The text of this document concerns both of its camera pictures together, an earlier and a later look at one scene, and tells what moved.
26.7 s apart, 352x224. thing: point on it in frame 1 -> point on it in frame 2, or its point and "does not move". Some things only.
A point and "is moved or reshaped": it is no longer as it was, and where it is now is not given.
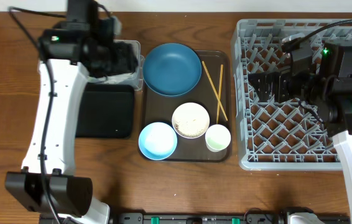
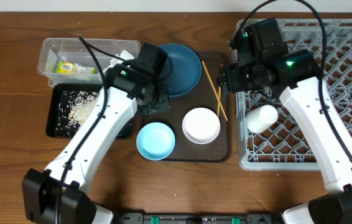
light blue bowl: (157, 140) does not move
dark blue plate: (171, 69) does not move
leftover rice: (190, 120) is moved or reshaped
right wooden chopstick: (220, 91) does not move
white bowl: (190, 120) is moved or reshaped
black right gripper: (282, 79) -> (229, 82)
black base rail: (195, 218) does not move
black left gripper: (126, 58) -> (156, 101)
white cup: (217, 138) -> (261, 117)
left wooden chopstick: (214, 89) does not move
